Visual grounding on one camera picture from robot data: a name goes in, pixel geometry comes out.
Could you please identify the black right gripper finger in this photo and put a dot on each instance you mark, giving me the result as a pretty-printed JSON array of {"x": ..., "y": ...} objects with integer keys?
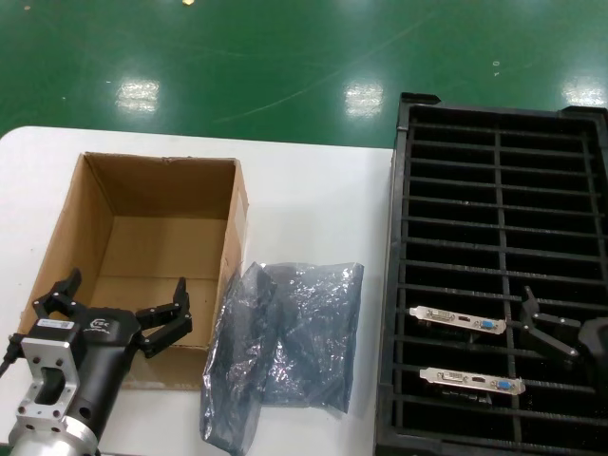
[{"x": 546, "y": 339}]

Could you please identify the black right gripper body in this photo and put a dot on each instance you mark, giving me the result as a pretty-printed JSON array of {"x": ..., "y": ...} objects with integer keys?
[{"x": 596, "y": 347}]

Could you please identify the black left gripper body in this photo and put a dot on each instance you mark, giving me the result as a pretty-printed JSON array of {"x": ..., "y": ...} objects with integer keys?
[{"x": 107, "y": 361}]

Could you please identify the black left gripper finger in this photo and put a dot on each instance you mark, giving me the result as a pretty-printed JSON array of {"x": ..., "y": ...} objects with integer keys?
[
  {"x": 47, "y": 297},
  {"x": 176, "y": 323}
]

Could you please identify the antistatic bag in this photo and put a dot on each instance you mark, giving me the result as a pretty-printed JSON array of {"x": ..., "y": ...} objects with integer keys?
[
  {"x": 237, "y": 361},
  {"x": 318, "y": 332}
]

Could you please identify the graphics card with metal bracket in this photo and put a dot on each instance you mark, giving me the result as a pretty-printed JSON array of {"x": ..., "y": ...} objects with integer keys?
[
  {"x": 442, "y": 377},
  {"x": 427, "y": 316}
]

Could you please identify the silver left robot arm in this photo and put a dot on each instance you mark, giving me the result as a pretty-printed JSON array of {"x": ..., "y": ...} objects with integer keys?
[{"x": 47, "y": 437}]

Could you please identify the brown cardboard box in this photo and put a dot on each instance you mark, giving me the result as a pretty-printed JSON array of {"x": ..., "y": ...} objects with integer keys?
[{"x": 71, "y": 228}]

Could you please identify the black slotted plastic container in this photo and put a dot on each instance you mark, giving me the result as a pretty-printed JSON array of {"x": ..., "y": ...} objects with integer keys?
[{"x": 475, "y": 114}]

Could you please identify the flat empty antistatic bag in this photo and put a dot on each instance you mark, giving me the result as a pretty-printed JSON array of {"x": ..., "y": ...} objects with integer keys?
[{"x": 318, "y": 332}]

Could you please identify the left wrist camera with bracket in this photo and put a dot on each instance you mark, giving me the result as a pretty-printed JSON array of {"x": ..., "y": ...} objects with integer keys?
[{"x": 52, "y": 361}]

